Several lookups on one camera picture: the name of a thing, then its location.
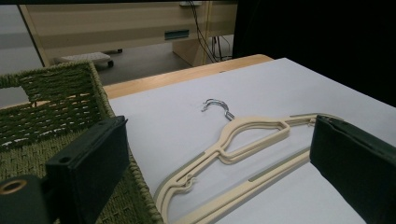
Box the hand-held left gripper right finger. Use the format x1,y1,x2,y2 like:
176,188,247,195
309,114,396,224

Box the green woven basket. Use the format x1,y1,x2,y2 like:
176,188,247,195
0,60,164,224

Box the light wooden desk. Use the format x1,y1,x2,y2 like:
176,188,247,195
18,0,238,68

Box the beige plastic hanger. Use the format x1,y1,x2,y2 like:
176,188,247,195
153,99,344,224
153,98,344,224
153,100,344,224

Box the black desk cables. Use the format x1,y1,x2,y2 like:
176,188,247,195
186,0,233,63

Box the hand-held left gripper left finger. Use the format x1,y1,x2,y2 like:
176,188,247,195
45,115,131,224

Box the white paper sheet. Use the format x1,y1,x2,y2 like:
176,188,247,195
108,57,396,224

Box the white power strip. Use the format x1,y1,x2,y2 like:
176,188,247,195
178,0,204,7

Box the black curtain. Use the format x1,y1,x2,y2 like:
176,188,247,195
232,0,396,108

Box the low wheeled dolly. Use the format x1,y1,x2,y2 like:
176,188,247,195
52,50,115,69

